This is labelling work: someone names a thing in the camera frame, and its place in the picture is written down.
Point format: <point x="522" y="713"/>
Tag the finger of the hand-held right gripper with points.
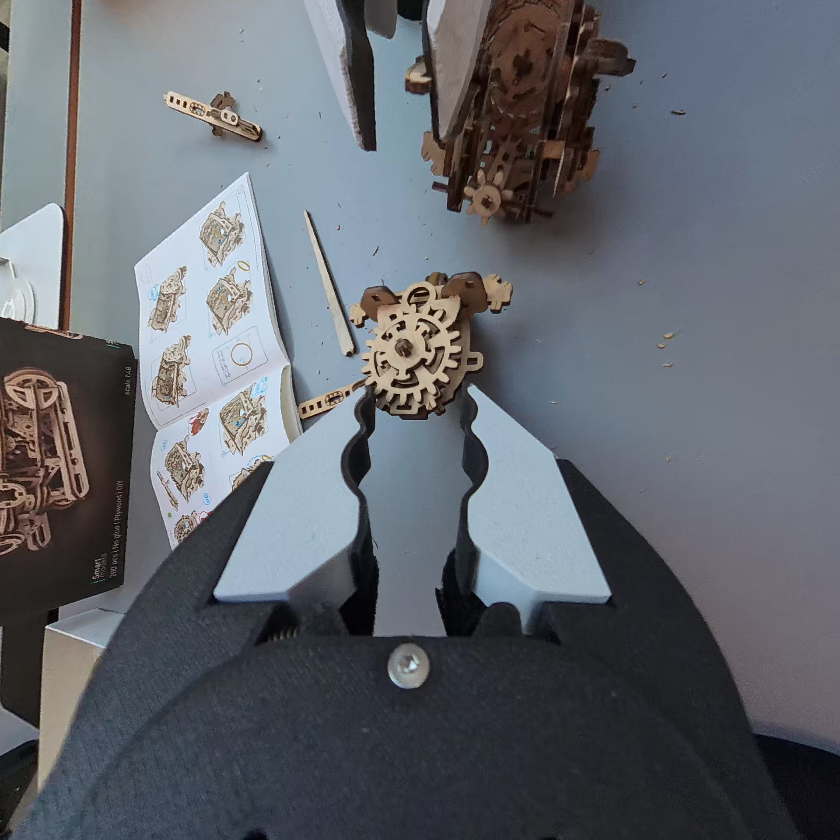
<point x="341" y="59"/>
<point x="453" y="59"/>

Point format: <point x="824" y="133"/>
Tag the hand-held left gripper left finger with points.
<point x="289" y="525"/>

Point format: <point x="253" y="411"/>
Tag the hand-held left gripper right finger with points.
<point x="531" y="525"/>

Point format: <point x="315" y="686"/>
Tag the large wooden mechanical model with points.
<point x="531" y="98"/>

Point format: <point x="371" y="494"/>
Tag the small wooden gear assembly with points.
<point x="420" y="348"/>

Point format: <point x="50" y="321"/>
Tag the grey desk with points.
<point x="656" y="459"/>

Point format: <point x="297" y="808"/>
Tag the small wooden slotted lever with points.
<point x="197" y="108"/>

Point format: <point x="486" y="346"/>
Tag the illustrated instruction booklet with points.
<point x="197" y="374"/>

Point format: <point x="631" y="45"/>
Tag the black model kit box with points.
<point x="98" y="472"/>

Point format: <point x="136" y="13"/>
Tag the pointed wooden stick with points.
<point x="325" y="275"/>

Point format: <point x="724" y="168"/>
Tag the white cardboard box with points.
<point x="65" y="669"/>

